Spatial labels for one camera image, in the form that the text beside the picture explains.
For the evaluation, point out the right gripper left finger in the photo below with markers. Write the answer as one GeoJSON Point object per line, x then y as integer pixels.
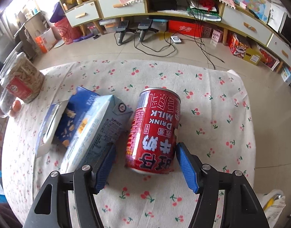
{"type": "Point", "coordinates": [97, 170]}

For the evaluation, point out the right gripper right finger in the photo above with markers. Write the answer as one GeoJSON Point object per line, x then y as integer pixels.
{"type": "Point", "coordinates": [241, 206]}

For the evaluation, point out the red milk drink can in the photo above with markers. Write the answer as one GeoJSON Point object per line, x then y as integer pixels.
{"type": "Point", "coordinates": [151, 142]}

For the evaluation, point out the white plastic bag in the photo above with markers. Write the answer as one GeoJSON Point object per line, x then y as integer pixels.
{"type": "Point", "coordinates": [273, 204]}

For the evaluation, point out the blue biscuit box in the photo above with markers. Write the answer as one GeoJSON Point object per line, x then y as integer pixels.
{"type": "Point", "coordinates": [62, 120]}

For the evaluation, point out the cherry print tablecloth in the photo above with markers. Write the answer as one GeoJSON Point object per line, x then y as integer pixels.
{"type": "Point", "coordinates": [215, 125]}

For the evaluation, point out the blue milk carton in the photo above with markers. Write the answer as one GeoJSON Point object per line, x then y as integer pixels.
{"type": "Point", "coordinates": [102, 124]}

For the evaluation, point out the small orange fruit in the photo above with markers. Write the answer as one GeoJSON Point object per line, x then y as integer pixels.
{"type": "Point", "coordinates": [16, 106]}

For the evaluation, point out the plastic snack jar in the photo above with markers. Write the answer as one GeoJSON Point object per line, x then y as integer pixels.
{"type": "Point", "coordinates": [21, 78]}

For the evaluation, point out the blue white carton box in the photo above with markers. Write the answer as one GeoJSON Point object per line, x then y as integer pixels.
{"type": "Point", "coordinates": [286, 75]}

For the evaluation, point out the red printed box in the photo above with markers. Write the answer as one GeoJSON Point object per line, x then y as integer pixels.
{"type": "Point", "coordinates": [268, 59]}

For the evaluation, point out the yellow cardboard box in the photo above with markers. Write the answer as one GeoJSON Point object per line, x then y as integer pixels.
{"type": "Point", "coordinates": [242, 48]}

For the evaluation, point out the black microwave oven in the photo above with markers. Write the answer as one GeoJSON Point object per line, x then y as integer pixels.
{"type": "Point", "coordinates": [285, 27]}

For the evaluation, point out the red gift box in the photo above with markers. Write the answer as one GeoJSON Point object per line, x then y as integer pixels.
{"type": "Point", "coordinates": [185, 28]}

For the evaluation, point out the long white TV cabinet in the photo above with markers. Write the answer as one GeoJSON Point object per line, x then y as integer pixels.
{"type": "Point", "coordinates": [231, 19]}

